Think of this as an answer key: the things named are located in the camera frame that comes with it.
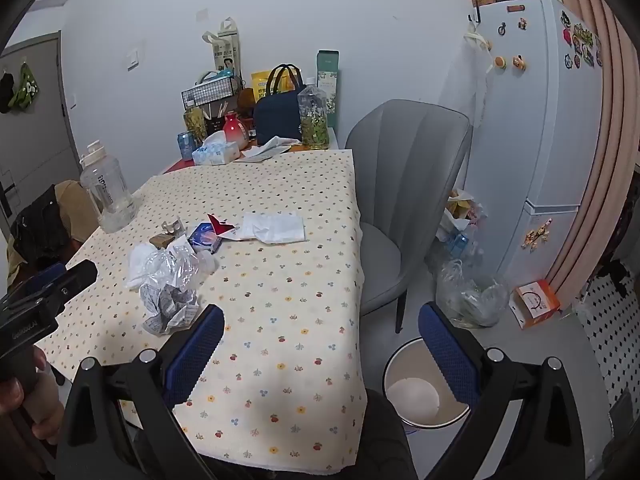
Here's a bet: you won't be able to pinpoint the white fridge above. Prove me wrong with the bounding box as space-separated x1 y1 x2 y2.
465 0 608 286

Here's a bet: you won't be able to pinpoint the green hanging cloth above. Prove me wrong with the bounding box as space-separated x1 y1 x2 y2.
11 62 40 111

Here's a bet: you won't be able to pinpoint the blue plastic packet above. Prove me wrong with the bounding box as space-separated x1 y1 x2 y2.
447 232 472 258

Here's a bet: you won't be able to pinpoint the navy lunch bag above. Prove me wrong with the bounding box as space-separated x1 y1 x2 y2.
252 64 305 146

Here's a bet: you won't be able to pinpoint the white hanging bag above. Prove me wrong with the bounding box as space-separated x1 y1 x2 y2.
462 25 493 127

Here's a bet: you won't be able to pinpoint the white bag of packaging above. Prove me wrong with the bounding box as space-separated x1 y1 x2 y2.
435 187 488 243

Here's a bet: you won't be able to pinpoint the black utensil holder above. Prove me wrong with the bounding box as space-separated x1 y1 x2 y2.
207 100 229 134

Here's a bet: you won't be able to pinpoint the glass jar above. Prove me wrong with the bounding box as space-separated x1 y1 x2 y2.
183 107 208 143

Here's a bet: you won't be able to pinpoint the white paper sheets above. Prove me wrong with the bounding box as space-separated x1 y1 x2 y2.
239 136 300 162

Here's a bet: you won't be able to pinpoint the blue and white tissue pack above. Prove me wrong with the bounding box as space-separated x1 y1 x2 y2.
192 131 240 166

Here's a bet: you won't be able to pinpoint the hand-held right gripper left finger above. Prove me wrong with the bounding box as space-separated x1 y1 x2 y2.
56 304 226 480

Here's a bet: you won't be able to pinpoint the cluster of fridge magnets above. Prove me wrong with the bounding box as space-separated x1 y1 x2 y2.
559 10 604 69

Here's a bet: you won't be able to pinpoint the clear water jug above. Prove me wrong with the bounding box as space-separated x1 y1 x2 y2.
80 140 138 233

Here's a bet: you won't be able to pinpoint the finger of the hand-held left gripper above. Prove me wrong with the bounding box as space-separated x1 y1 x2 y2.
35 260 98 306
17 262 66 296

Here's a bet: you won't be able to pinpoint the white paper carry bag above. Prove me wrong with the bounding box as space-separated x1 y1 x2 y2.
202 17 243 81

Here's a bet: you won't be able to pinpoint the clear plastic bottle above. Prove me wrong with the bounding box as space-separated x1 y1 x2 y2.
297 77 331 151

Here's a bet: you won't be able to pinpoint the floral tablecloth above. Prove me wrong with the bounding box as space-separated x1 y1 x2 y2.
37 149 368 466

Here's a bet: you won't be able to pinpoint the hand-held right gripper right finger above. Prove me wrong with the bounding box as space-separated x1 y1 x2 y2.
418 302 586 480

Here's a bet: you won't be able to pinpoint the clear plastic bag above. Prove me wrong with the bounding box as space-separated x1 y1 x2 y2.
435 259 511 329

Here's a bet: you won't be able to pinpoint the grey upholstered chair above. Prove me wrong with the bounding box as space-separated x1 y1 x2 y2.
345 99 473 333

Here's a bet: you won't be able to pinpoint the grey door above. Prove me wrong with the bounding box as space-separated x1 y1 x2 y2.
0 32 81 221

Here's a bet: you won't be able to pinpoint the orange figure magnets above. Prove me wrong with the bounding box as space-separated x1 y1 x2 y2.
521 217 555 250

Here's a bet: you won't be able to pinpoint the person's left hand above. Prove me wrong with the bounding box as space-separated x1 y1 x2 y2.
0 347 65 467

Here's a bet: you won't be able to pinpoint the beige waste bin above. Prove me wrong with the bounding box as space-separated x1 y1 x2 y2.
382 337 473 428

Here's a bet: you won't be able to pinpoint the person's dark padded trousers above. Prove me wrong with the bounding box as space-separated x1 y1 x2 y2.
364 389 418 480

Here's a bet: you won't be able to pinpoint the black wire basket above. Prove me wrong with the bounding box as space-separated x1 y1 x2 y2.
181 76 238 108

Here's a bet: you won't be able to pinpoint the tall green box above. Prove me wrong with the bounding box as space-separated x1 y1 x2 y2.
316 50 341 131

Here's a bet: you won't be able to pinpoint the black hanging cloth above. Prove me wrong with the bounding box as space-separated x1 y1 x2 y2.
0 72 16 114

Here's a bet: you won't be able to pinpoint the red vase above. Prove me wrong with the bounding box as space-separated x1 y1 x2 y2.
222 112 249 151

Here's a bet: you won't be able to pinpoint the yellow snack packet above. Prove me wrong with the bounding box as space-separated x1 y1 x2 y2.
250 69 301 102

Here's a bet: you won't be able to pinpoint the brown cloth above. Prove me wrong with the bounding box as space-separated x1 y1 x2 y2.
54 180 99 245

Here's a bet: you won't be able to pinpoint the crumpled printed paper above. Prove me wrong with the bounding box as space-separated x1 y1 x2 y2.
140 282 201 336

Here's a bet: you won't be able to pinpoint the blue drink can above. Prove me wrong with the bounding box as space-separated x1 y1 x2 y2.
176 131 197 162

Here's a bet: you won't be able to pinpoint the orange cardboard box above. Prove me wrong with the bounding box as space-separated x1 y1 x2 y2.
509 280 561 330

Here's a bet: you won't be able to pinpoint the red and white wrapper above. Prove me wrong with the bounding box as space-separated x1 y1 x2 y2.
207 213 244 241

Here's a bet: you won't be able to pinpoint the black jacket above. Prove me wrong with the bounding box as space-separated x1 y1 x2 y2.
10 185 76 272

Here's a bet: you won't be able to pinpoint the blue foil packet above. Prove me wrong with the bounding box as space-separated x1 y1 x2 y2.
186 222 223 253

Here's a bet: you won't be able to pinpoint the clear plastic wrapper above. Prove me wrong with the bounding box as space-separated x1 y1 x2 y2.
145 244 219 296

